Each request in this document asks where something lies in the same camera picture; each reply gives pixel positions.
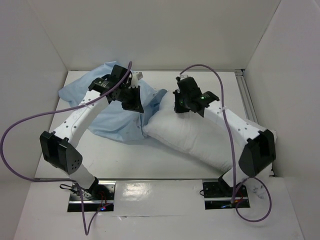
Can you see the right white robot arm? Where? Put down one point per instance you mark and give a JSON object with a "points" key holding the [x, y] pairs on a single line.
{"points": [[258, 146]]}

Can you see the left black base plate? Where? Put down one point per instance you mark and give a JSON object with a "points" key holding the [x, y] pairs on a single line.
{"points": [[104, 201]]}

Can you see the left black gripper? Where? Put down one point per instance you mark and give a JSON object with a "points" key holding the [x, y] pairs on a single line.
{"points": [[135, 104]]}

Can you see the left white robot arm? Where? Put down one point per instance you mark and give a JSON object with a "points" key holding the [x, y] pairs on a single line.
{"points": [[59, 147]]}

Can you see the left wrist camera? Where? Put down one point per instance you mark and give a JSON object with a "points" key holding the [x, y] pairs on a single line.
{"points": [[136, 77]]}

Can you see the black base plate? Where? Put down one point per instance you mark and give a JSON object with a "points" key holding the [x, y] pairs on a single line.
{"points": [[218, 196], [104, 201]]}

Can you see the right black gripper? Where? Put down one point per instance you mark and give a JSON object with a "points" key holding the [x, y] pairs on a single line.
{"points": [[182, 99]]}

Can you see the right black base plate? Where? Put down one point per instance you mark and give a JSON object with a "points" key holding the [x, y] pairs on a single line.
{"points": [[218, 196]]}

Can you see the white pillow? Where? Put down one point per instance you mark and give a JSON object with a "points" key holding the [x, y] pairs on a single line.
{"points": [[191, 134]]}

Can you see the aluminium rail frame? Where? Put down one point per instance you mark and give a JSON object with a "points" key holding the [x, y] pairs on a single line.
{"points": [[245, 96]]}

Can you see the light blue pillowcase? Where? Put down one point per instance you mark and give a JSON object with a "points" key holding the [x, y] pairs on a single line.
{"points": [[114, 122]]}

